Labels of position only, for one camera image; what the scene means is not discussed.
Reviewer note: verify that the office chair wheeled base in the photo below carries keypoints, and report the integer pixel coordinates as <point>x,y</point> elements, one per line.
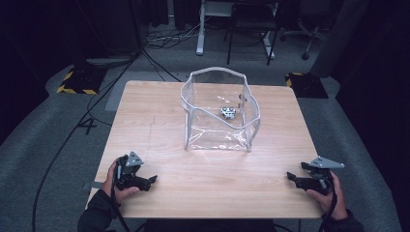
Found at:
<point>306,35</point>

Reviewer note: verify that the black metal chair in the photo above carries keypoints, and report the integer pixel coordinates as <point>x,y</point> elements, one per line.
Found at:
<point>251,29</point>

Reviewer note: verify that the person's left hand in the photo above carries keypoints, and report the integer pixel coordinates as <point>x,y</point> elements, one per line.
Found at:
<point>111,188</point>

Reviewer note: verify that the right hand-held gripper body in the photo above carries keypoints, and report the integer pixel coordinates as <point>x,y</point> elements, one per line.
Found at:
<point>319,180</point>

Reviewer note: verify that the grey curtain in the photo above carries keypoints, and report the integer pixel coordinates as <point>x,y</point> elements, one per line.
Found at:
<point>341,35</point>

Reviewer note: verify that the black yellow striped floor plate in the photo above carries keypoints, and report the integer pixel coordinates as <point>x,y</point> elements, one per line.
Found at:
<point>82,81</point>
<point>306,85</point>

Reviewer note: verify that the white toy ambulance car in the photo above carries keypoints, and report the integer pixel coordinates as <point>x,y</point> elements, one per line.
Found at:
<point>228,112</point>

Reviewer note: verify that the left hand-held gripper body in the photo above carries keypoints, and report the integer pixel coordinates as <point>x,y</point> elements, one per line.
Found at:
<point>129,175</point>

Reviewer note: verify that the clear plastic bag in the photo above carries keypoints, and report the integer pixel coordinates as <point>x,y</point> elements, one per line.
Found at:
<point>219,135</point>

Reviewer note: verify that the white desk frame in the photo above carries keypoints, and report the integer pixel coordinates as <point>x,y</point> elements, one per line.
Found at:
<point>200,32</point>

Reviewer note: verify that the person's right hand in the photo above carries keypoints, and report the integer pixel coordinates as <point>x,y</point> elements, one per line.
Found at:
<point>335,203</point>

